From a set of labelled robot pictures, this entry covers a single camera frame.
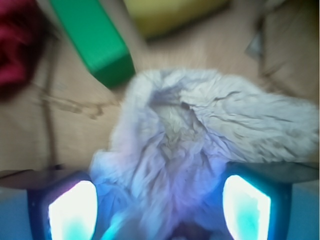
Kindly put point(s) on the yellow sponge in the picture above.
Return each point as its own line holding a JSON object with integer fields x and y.
{"x": 154, "y": 18}

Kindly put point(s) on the brown paper bag tray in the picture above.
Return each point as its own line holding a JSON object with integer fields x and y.
{"x": 64, "y": 114}

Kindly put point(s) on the white paper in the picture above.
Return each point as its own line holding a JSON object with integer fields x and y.
{"x": 138, "y": 203}

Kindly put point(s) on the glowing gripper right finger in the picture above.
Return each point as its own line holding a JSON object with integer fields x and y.
{"x": 256, "y": 200}

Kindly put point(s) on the crumpled red paper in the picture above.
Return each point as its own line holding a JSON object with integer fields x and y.
{"x": 22, "y": 27}

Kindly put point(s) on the green rectangular block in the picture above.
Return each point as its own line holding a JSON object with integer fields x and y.
{"x": 96, "y": 40}

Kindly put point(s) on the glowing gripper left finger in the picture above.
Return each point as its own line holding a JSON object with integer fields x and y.
{"x": 63, "y": 205}

